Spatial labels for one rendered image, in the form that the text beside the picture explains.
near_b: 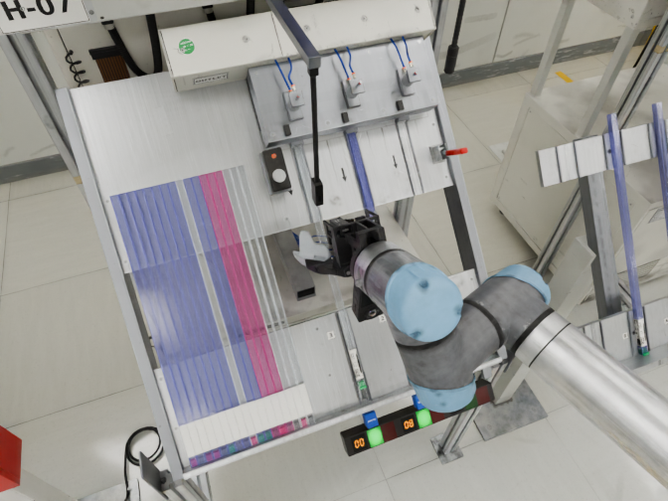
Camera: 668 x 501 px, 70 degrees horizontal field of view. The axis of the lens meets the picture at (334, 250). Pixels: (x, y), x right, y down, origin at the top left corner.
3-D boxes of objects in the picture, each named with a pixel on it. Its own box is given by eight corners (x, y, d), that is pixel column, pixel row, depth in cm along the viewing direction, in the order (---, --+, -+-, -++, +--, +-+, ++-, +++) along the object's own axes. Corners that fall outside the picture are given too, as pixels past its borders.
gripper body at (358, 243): (366, 207, 74) (399, 224, 63) (375, 258, 77) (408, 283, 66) (319, 220, 72) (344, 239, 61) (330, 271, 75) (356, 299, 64)
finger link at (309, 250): (288, 226, 79) (332, 227, 73) (296, 258, 81) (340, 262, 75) (275, 232, 77) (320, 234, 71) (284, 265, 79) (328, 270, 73)
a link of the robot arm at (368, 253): (422, 295, 62) (364, 314, 60) (408, 283, 66) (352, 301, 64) (415, 241, 59) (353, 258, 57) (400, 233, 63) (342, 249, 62)
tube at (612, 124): (643, 352, 103) (649, 354, 101) (638, 354, 102) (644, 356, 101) (611, 113, 95) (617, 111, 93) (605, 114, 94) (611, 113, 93)
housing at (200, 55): (408, 57, 103) (437, 28, 89) (178, 102, 92) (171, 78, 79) (399, 19, 103) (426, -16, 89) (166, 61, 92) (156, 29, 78)
